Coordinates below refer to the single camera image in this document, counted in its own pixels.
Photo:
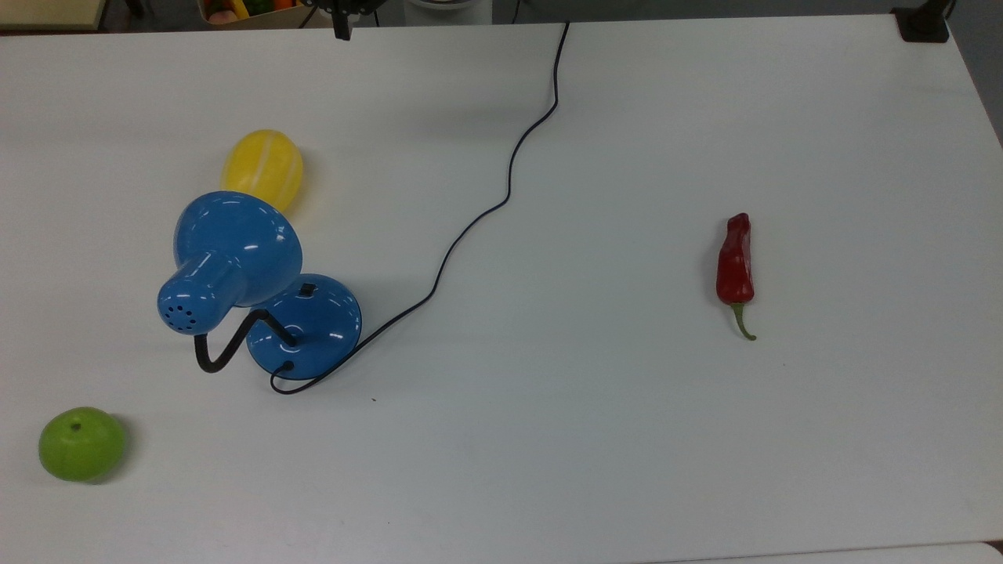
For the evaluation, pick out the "blue gooseneck desk lamp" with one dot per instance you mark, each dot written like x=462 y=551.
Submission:
x=235 y=243

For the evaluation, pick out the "black table clamp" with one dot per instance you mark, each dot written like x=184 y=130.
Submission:
x=923 y=23

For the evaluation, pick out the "cardboard box of toy food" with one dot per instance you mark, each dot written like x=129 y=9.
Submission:
x=262 y=21

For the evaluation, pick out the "red toy chili pepper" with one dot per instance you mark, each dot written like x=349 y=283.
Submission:
x=735 y=266

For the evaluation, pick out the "light wooden side table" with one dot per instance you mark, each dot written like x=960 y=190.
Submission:
x=47 y=12

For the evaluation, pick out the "yellow striped toy melon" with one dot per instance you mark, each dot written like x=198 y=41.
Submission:
x=262 y=166

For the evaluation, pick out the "green toy apple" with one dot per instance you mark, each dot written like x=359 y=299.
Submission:
x=81 y=445

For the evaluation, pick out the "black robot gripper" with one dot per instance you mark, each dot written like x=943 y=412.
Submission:
x=349 y=6

